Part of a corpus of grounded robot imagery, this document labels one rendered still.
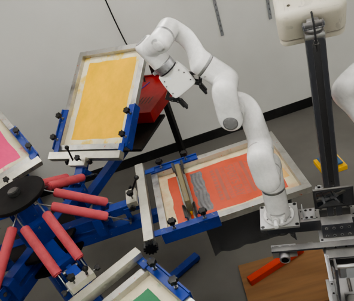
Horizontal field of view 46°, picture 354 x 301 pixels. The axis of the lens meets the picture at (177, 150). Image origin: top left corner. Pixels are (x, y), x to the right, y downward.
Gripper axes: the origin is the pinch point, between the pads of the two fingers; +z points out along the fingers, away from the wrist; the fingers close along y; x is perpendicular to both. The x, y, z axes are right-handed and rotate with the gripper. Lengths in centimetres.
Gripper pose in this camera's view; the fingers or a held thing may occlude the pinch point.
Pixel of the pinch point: (195, 98)
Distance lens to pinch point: 153.8
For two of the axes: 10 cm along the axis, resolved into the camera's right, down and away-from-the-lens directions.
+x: 0.2, -5.4, 8.4
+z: 6.6, 6.4, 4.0
